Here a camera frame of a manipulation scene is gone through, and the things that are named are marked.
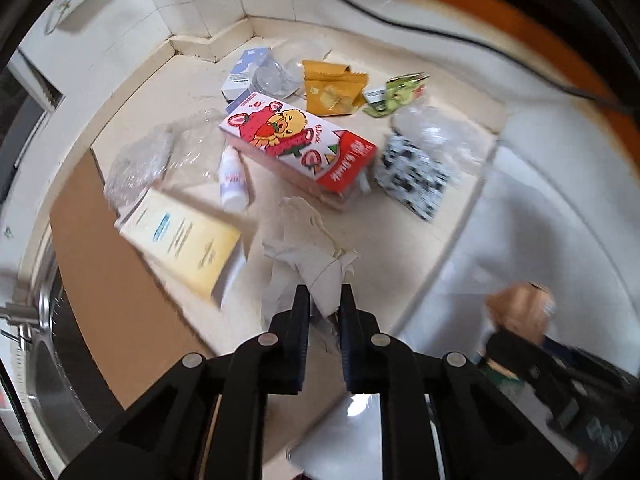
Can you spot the green snack wrapper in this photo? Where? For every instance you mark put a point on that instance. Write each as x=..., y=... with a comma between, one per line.
x=395, y=95

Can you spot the clear plastic bag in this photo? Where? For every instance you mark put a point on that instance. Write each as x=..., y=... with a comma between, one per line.
x=440, y=127

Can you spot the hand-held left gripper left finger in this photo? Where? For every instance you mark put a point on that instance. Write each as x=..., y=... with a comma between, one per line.
x=299, y=340

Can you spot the red strawberry milk carton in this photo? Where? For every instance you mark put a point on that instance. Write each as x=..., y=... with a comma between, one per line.
x=290, y=135

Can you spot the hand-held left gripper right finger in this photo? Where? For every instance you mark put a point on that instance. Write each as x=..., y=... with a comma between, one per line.
x=349, y=345

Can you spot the crumpled clear plastic wrap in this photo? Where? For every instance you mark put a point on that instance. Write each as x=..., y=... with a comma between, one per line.
x=140, y=160

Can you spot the white tissue paper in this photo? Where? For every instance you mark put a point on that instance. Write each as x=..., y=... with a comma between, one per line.
x=305, y=245

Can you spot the blue and white box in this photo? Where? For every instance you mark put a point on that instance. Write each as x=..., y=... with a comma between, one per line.
x=245, y=67

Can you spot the person's right hand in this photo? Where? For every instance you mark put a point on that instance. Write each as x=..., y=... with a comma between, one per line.
x=520, y=305

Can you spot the small white bottle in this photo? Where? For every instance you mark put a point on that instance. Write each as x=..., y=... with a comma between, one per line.
x=232, y=180

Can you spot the steel sink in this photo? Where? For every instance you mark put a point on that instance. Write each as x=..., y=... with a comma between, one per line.
x=60, y=385

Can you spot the brown board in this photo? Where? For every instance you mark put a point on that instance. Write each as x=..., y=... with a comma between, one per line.
x=100, y=270

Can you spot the yellow snack packet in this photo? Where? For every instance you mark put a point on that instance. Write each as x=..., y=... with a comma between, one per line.
x=325, y=90

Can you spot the pale yellow cardboard box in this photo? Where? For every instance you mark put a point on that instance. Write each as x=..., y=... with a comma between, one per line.
x=185, y=235

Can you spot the black and white patterned packet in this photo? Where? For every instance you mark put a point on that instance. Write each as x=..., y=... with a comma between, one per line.
x=410, y=175

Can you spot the clear plastic cup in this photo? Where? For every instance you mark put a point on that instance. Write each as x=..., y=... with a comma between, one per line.
x=272, y=77

